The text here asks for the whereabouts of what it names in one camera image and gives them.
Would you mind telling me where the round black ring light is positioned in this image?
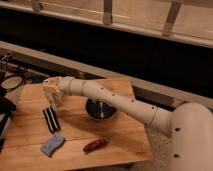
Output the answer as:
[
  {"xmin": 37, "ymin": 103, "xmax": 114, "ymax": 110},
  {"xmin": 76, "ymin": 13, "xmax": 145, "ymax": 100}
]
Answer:
[{"xmin": 0, "ymin": 75, "xmax": 24, "ymax": 92}]

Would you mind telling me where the red brown sausage toy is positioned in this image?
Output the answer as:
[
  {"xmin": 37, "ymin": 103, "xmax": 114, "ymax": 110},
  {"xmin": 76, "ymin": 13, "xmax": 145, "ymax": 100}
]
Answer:
[{"xmin": 83, "ymin": 138, "xmax": 108, "ymax": 153}]

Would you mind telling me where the dark blue bowl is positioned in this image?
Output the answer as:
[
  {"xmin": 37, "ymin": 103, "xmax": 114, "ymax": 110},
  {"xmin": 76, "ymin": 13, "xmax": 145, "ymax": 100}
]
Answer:
[{"xmin": 86, "ymin": 99, "xmax": 117, "ymax": 120}]

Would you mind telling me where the black white striped bottle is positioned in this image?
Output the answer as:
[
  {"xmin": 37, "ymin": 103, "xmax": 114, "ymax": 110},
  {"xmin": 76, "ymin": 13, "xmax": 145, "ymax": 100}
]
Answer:
[{"xmin": 42, "ymin": 107, "xmax": 60, "ymax": 133}]

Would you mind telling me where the black stand equipment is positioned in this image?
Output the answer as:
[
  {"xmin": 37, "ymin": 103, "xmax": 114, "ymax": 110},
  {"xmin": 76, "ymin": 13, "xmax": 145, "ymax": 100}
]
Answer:
[{"xmin": 0, "ymin": 58, "xmax": 16, "ymax": 152}]

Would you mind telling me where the wooden cutting board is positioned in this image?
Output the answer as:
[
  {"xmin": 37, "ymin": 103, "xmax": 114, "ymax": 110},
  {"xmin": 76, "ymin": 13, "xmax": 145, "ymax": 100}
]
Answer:
[{"xmin": 0, "ymin": 84, "xmax": 152, "ymax": 171}]

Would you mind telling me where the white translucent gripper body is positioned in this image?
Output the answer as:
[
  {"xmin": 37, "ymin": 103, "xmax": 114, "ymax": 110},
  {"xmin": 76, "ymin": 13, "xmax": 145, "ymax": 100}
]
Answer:
[{"xmin": 42, "ymin": 77, "xmax": 62, "ymax": 108}]

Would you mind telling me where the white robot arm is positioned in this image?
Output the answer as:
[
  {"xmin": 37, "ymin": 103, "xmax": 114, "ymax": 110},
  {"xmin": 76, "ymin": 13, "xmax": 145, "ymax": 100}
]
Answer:
[{"xmin": 42, "ymin": 76, "xmax": 213, "ymax": 171}]

